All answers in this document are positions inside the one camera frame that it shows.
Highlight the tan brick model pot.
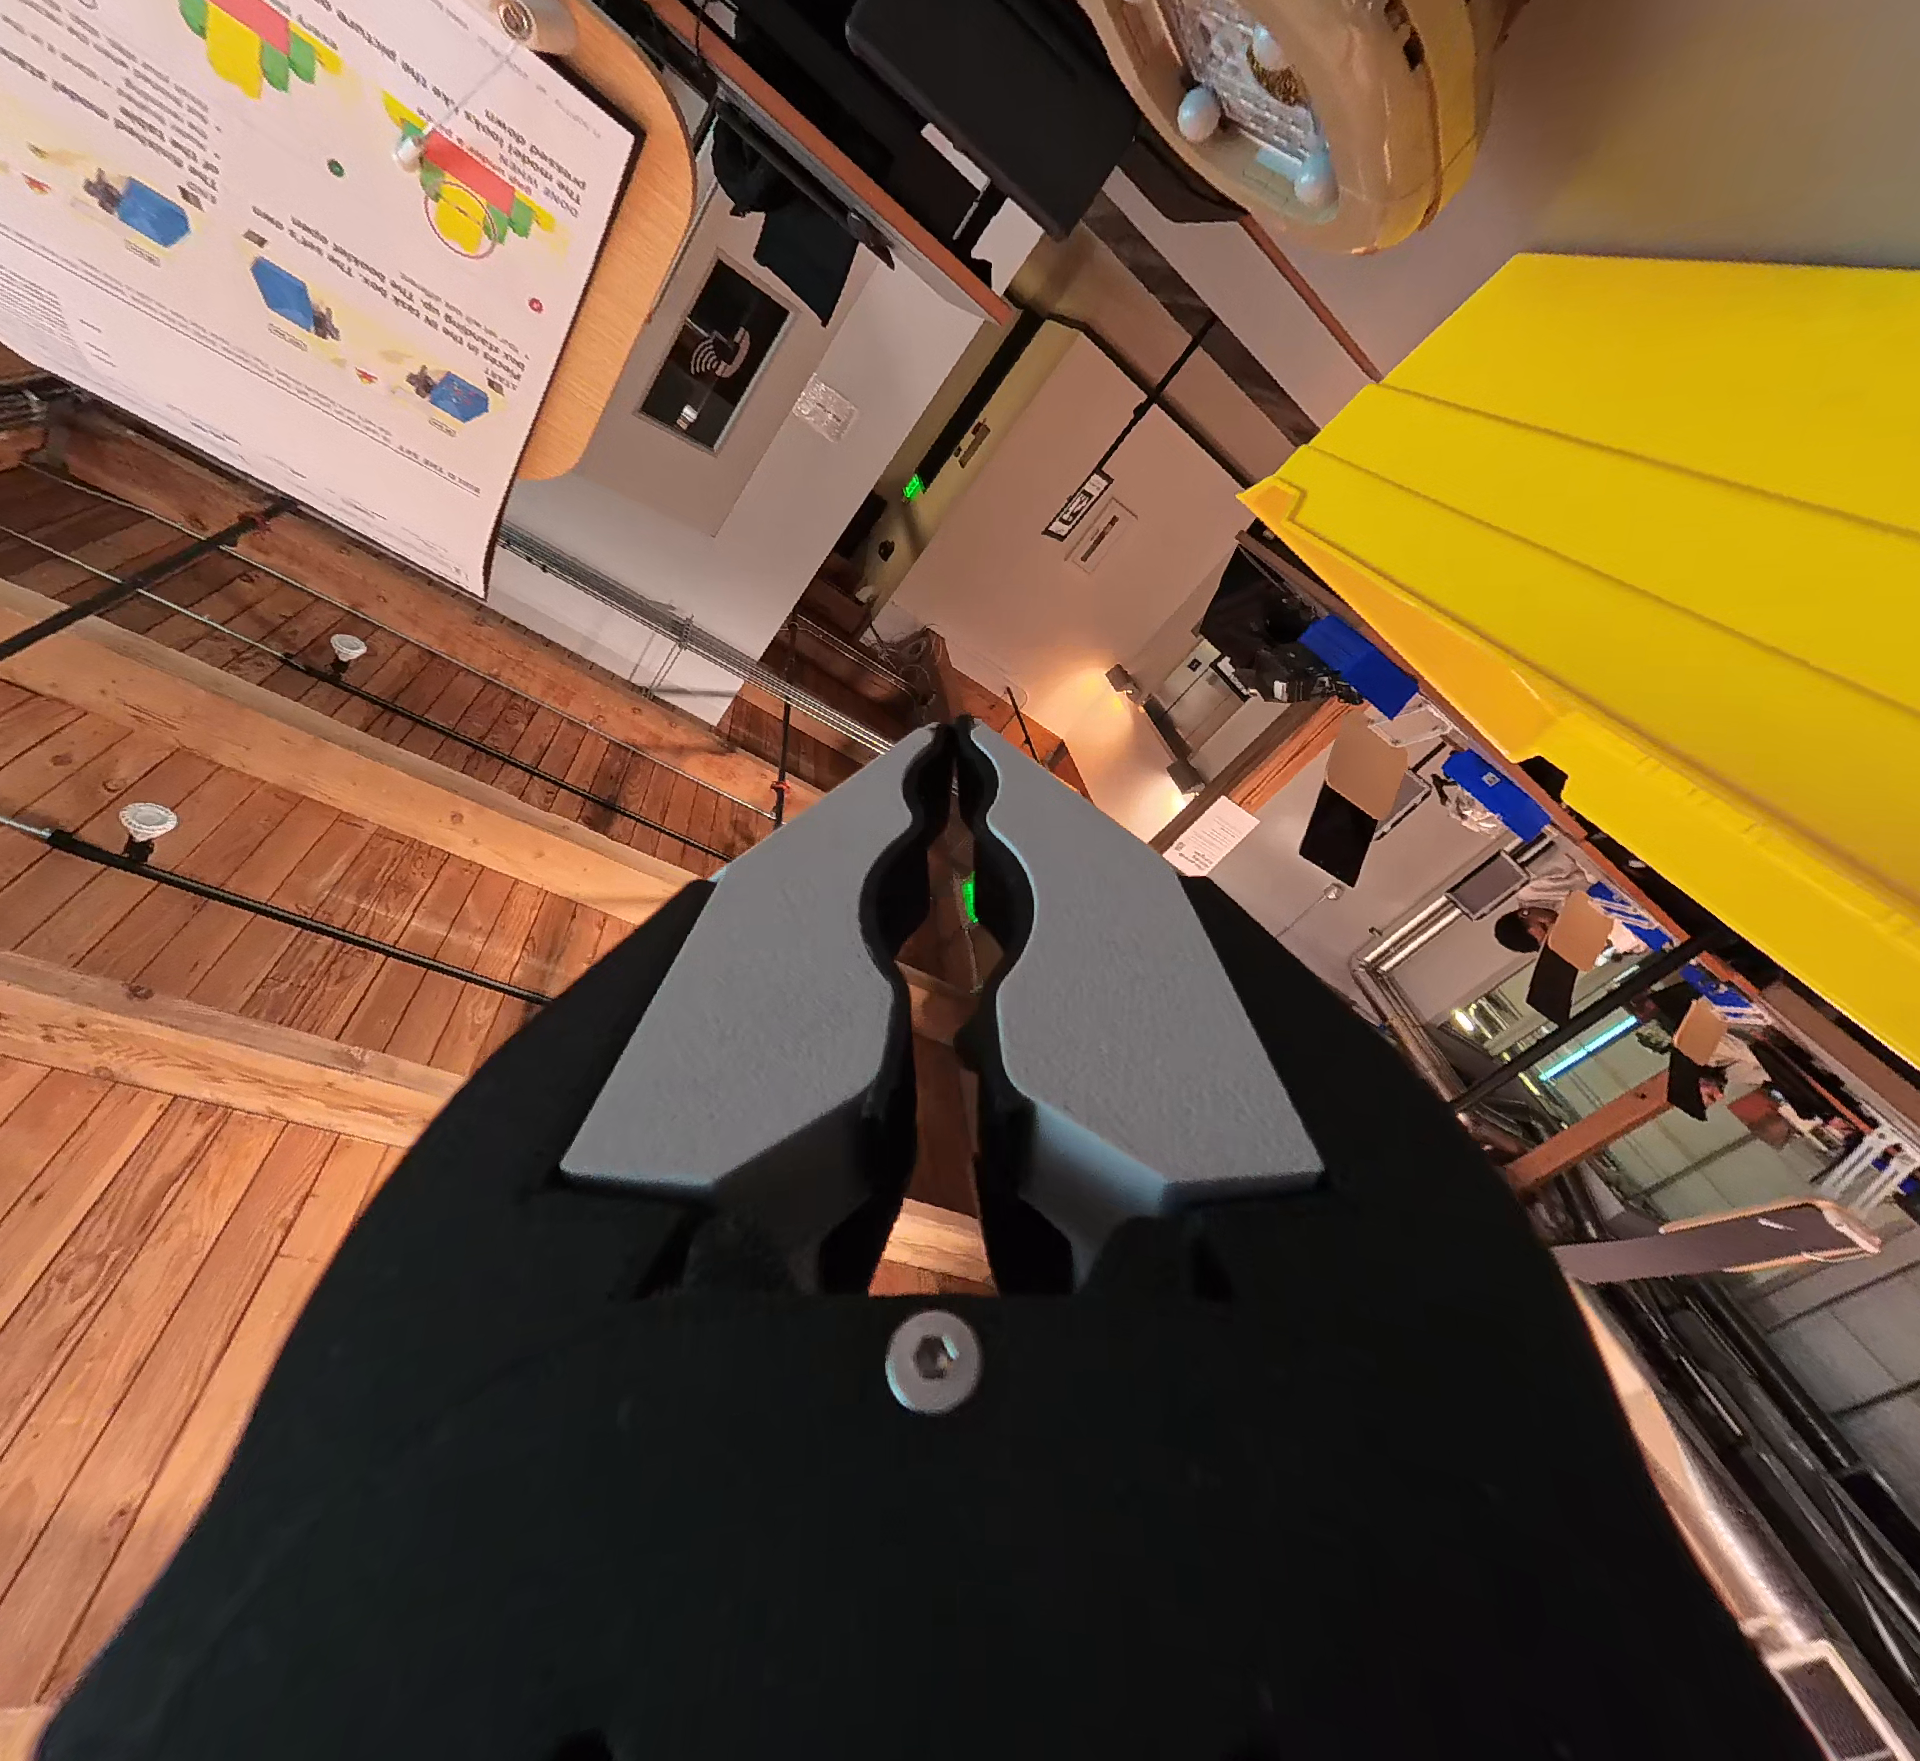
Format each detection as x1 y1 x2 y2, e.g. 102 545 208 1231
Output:
1058 0 1646 258

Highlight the blue storage bin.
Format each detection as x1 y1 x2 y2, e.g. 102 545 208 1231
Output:
1443 748 1555 845
1298 613 1420 719

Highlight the framed dark wall picture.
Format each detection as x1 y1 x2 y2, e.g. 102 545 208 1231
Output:
638 251 793 450

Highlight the printed instruction sheet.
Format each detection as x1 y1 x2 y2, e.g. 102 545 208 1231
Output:
0 0 639 597

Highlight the tan black hanging card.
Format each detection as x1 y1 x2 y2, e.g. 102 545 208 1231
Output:
1667 997 1733 1122
1298 710 1416 890
1529 890 1615 1023

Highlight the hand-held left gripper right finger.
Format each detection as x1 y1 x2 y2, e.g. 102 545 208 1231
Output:
957 723 1327 1295

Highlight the yellow plastic bin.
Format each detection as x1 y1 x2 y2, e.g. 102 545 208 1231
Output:
1237 251 1920 1065

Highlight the white paper sign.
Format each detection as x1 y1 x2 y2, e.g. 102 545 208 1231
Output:
1162 793 1264 881

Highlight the grey wood-edged table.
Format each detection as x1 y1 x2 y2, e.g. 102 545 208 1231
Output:
1553 1198 1884 1285

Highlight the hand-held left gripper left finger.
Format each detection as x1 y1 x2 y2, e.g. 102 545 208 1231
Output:
557 723 963 1295

